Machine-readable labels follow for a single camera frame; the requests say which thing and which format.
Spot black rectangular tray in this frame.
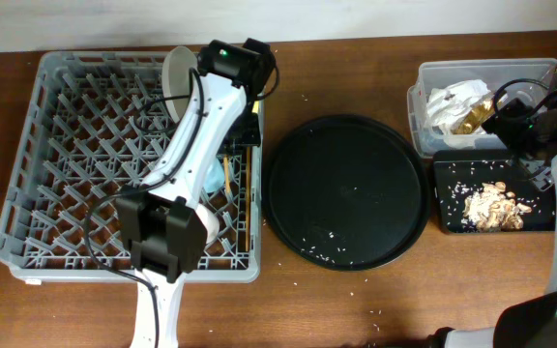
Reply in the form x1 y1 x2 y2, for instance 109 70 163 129
432 150 555 234

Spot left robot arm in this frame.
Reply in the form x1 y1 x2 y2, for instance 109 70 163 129
115 39 279 347

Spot grey dishwasher rack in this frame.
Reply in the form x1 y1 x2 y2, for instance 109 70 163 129
0 50 265 284

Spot blue plastic cup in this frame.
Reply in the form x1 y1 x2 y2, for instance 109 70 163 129
203 159 225 194

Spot pink plastic cup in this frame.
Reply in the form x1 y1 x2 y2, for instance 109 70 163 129
195 204 220 246

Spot white napkin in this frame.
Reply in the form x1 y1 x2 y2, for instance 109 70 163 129
425 79 492 149

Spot wooden chopstick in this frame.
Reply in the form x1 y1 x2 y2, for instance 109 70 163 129
245 147 252 252
222 155 232 196

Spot round black tray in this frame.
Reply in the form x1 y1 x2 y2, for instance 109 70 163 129
262 114 431 272

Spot clear plastic bin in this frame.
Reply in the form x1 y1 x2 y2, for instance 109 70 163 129
407 58 557 159

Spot food scraps pile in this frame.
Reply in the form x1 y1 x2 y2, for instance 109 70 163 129
461 182 533 232

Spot gold snack wrapper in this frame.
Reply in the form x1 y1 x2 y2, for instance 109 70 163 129
453 99 494 135

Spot grey round plate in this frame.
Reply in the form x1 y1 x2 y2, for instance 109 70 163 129
161 46 197 123

